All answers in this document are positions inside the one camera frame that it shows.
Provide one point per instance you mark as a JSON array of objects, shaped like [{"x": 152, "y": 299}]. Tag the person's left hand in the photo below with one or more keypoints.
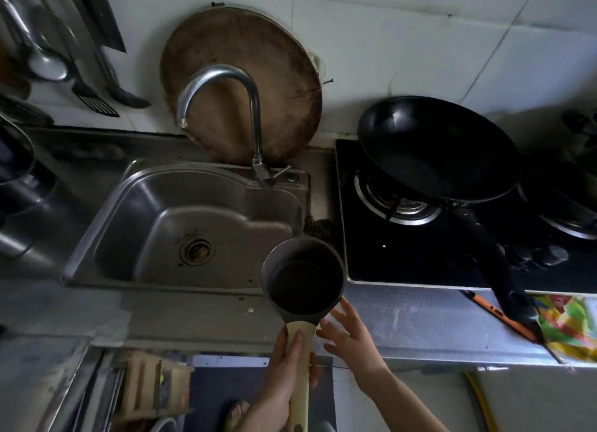
[{"x": 275, "y": 385}]

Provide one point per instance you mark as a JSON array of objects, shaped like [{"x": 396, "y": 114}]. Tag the person's right hand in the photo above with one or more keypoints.
[{"x": 357, "y": 347}]

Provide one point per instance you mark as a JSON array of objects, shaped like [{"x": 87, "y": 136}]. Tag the grey saucepan with cream handle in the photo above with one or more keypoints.
[{"x": 303, "y": 277}]

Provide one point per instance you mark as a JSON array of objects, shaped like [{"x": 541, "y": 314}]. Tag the curved chrome faucet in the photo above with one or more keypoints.
[{"x": 254, "y": 110}]

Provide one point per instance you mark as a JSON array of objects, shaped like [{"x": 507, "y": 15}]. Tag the person's left forearm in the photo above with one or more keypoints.
[{"x": 263, "y": 420}]

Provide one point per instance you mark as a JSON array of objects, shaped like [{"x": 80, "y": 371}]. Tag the person's right forearm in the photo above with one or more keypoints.
[{"x": 406, "y": 408}]

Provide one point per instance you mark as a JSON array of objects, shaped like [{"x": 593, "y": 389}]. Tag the steel pot with lid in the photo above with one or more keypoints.
[{"x": 583, "y": 152}]

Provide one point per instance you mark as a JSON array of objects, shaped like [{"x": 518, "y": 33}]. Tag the dark floor mat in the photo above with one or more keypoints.
[{"x": 219, "y": 385}]

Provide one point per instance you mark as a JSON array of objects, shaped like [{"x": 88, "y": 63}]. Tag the black gas stove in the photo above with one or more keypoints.
[{"x": 373, "y": 249}]

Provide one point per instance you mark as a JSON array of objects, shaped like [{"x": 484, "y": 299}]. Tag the wooden knife block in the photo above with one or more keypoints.
[{"x": 149, "y": 385}]

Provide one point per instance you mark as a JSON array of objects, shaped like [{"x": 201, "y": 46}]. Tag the yellow printed bag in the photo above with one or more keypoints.
[{"x": 566, "y": 322}]

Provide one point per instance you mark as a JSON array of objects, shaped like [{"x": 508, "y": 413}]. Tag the stainless steel sink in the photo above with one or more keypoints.
[{"x": 140, "y": 222}]

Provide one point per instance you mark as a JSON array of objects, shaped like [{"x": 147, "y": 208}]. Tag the black wok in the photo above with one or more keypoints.
[{"x": 434, "y": 147}]

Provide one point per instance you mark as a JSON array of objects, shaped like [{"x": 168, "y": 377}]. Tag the round wooden cutting board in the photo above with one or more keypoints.
[{"x": 280, "y": 72}]

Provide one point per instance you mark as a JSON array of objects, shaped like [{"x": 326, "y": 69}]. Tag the small steel cup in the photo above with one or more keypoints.
[{"x": 11, "y": 245}]

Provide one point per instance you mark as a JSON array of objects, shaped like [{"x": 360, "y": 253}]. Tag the dark solid spatula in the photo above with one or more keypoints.
[{"x": 130, "y": 99}]

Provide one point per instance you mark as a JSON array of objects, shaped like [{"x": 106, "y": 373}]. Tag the slotted spatula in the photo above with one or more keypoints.
[{"x": 100, "y": 105}]

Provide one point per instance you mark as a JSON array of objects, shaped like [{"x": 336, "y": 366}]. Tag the perforated skimmer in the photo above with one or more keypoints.
[{"x": 23, "y": 112}]

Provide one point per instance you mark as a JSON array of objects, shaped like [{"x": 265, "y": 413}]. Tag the steel cleaver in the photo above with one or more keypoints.
[{"x": 100, "y": 16}]

